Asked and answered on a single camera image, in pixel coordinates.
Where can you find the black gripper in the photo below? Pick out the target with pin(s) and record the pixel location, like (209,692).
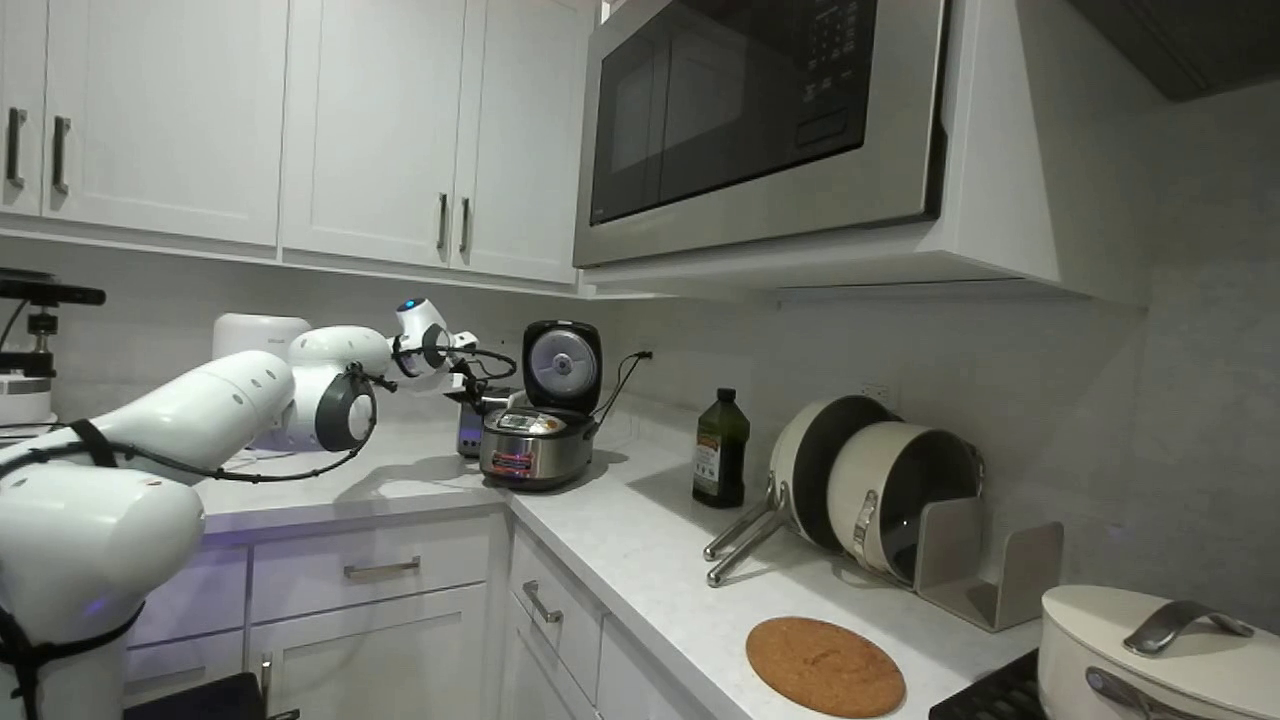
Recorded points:
(464,372)

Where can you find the silver toaster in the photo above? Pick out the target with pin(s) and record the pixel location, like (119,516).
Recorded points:
(470,435)

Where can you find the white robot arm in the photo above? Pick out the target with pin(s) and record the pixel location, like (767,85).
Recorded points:
(105,509)

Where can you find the silver rice cooker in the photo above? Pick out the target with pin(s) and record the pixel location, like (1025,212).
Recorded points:
(547,437)

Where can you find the white cylindrical appliance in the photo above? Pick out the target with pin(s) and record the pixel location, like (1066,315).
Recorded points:
(253,332)

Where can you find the white upper kitchen cabinets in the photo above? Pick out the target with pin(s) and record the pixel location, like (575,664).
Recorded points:
(373,136)

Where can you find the white lower cabinets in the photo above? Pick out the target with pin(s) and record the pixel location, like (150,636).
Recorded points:
(451,619)

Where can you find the dark olive oil bottle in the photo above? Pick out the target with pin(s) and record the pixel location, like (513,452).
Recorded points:
(718,466)

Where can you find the stainless steel microwave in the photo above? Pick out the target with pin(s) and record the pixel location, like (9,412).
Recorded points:
(736,122)

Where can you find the cream frying pan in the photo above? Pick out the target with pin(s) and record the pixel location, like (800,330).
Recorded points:
(799,477)

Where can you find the cream saucepan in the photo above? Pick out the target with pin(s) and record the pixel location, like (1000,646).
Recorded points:
(879,494)

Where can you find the cork trivet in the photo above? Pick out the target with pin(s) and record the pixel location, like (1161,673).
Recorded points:
(826,664)

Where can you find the beige pan rack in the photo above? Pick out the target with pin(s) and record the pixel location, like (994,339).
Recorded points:
(983,579)

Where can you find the cream pot with lid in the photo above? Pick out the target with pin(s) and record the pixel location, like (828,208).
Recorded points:
(1112,653)

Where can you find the black camera stand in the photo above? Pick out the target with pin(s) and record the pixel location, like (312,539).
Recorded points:
(24,342)

